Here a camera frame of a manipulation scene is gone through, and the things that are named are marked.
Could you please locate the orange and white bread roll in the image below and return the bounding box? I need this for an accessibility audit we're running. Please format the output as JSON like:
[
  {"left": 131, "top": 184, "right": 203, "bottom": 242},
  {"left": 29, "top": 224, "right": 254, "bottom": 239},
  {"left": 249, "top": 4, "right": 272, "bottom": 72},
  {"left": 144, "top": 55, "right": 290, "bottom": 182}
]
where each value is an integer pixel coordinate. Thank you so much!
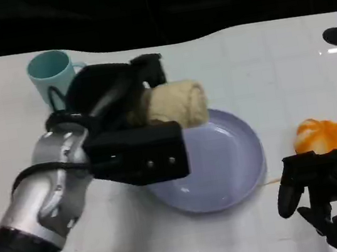
[{"left": 290, "top": 113, "right": 337, "bottom": 165}]

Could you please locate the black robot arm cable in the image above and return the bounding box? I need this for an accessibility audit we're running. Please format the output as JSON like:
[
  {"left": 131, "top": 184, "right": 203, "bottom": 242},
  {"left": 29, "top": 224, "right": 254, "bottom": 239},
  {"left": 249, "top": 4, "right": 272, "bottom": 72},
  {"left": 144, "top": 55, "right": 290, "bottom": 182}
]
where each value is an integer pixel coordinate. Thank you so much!
[
  {"left": 8, "top": 155, "right": 95, "bottom": 195},
  {"left": 38, "top": 80, "right": 93, "bottom": 134}
]

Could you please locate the pale green mug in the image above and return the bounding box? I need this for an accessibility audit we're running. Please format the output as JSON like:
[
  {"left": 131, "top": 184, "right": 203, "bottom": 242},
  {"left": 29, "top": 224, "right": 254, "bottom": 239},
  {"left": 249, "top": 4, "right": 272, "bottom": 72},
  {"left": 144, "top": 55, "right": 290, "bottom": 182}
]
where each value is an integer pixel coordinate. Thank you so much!
[{"left": 24, "top": 45, "right": 94, "bottom": 117}]

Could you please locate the beige towel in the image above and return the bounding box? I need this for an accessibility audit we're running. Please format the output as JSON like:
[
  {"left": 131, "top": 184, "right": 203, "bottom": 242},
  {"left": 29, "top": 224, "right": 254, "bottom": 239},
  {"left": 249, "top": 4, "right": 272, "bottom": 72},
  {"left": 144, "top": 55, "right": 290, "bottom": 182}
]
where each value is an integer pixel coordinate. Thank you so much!
[{"left": 122, "top": 76, "right": 212, "bottom": 137}]

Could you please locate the lilac plate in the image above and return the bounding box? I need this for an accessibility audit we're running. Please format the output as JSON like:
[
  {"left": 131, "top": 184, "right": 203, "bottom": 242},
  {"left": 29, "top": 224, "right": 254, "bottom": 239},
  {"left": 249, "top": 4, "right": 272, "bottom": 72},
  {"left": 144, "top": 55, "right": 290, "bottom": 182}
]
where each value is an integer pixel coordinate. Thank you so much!
[{"left": 136, "top": 101, "right": 273, "bottom": 223}]

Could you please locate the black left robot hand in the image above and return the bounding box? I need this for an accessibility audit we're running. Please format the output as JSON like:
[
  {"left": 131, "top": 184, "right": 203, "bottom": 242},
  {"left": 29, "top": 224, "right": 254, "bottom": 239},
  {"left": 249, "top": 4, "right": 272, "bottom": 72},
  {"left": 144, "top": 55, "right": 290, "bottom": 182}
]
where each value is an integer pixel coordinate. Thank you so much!
[{"left": 60, "top": 51, "right": 175, "bottom": 139}]

